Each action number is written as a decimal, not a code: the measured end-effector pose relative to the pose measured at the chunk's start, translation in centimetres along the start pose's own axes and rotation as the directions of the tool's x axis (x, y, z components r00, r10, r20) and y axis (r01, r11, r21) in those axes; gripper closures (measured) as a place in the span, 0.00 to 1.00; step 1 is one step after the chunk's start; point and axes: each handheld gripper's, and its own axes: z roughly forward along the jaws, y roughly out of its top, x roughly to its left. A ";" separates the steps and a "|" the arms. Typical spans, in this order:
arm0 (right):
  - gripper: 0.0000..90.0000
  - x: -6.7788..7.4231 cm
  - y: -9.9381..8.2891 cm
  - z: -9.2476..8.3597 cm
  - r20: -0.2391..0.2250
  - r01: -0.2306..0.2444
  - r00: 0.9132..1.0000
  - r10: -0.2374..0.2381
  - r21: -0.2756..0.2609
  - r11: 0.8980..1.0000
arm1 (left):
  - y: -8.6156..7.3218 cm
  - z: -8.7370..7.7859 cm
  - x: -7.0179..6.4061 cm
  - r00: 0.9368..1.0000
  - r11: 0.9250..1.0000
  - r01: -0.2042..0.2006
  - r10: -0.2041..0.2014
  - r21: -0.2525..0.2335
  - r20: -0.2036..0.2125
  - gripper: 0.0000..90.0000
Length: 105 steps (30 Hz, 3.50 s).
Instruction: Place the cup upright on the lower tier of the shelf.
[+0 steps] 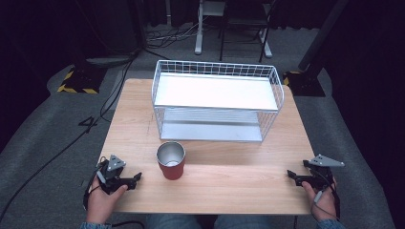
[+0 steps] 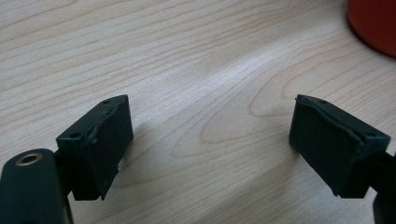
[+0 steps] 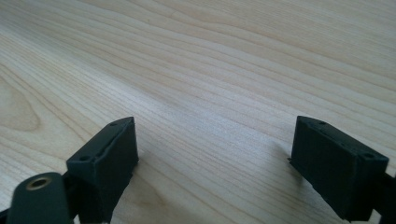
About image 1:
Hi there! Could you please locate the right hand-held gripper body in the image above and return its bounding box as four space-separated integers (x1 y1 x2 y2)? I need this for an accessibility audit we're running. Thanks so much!
302 154 346 192

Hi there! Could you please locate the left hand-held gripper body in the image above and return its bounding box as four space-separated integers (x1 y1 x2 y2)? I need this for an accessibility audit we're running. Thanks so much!
96 155 135 196

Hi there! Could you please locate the red metal cup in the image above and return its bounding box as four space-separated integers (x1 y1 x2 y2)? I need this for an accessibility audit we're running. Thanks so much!
155 140 186 181

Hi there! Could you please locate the white wire shelf rack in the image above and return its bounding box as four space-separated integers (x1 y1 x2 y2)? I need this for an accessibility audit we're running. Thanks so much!
151 59 286 143

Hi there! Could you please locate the person's right hand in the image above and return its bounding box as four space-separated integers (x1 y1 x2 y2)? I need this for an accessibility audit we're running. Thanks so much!
301 179 338 222

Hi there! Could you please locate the person's left hand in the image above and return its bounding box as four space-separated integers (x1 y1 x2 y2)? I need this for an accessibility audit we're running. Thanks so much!
86 184 129 224

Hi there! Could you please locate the black stand with slanted pole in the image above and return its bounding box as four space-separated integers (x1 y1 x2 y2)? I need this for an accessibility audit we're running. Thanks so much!
282 0 351 98

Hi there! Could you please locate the black stand base striped tape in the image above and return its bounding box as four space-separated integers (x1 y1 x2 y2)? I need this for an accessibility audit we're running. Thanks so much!
56 64 108 95

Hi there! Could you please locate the black folding chair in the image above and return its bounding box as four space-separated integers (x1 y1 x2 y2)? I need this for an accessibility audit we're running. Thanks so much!
218 0 279 63

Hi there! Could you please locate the right gripper cable with plug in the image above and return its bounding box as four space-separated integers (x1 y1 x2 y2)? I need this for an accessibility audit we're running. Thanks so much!
309 171 341 222

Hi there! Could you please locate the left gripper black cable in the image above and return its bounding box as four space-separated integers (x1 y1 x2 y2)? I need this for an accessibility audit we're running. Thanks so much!
82 156 109 212

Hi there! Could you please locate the long black floor cable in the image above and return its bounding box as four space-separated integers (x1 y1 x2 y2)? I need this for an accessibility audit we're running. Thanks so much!
0 58 137 222

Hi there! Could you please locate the bundle of floor cables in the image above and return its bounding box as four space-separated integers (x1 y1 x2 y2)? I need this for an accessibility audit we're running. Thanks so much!
145 17 205 51

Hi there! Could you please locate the white desk frame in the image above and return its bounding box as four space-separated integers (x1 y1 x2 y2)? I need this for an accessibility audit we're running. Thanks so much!
194 0 273 59

